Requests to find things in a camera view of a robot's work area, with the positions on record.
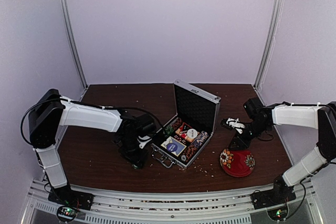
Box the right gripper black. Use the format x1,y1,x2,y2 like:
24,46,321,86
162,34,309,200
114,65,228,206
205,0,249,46
228,119,270,150

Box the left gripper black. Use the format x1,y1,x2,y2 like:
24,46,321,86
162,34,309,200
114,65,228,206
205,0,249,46
118,135,149,169

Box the purple small blind button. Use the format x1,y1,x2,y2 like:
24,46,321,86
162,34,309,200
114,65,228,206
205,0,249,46
166,143,178,152

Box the blue playing card box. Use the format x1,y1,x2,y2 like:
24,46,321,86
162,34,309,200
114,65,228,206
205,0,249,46
161,136,186,157

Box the aluminium poker case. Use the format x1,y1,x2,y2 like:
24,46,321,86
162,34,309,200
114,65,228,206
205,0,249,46
151,80,221,169

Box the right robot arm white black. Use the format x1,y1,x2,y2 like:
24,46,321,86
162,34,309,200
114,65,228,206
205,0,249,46
220,98,335,204

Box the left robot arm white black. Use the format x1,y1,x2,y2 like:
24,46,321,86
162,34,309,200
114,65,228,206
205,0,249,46
20,89,156,205

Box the red floral plate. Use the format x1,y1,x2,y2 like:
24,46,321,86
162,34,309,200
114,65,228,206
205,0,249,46
219,148,256,178

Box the blue orange chip stack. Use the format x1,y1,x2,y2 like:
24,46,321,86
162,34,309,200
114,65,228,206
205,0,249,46
181,131,208,162

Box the green chip stack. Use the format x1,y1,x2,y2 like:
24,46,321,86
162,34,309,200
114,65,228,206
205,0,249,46
163,126,174,137

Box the white dealer button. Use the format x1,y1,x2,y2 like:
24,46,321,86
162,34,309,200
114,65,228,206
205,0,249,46
187,129,198,139

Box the red black chip stack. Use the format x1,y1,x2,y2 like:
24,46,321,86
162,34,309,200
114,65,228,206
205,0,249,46
169,118,183,131

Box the red playing card box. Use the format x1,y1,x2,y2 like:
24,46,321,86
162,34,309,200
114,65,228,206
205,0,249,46
175,122,193,142

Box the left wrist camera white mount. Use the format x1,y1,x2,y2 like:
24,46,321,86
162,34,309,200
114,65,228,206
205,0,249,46
137,135,152,149

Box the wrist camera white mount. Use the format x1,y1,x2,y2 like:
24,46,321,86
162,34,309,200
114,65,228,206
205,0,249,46
220,118,245,134
137,135,152,149

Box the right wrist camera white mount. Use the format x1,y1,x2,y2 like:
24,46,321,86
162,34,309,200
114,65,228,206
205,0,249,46
220,118,245,134

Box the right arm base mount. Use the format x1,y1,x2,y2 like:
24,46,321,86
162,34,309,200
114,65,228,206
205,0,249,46
251,189,296,222

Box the front aluminium rail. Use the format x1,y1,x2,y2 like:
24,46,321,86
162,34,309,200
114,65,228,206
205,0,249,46
20,181,324,223

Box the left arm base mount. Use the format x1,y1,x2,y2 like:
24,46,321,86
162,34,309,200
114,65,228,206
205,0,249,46
48,191,94,222

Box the right aluminium frame post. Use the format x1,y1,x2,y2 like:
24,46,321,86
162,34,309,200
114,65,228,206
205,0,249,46
254,0,284,91

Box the aluminium frame post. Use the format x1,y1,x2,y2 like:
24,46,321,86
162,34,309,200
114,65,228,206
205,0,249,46
60,0,88,89
254,0,284,91

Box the left aluminium frame post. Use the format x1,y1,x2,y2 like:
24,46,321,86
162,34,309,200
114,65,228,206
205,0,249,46
60,0,88,89

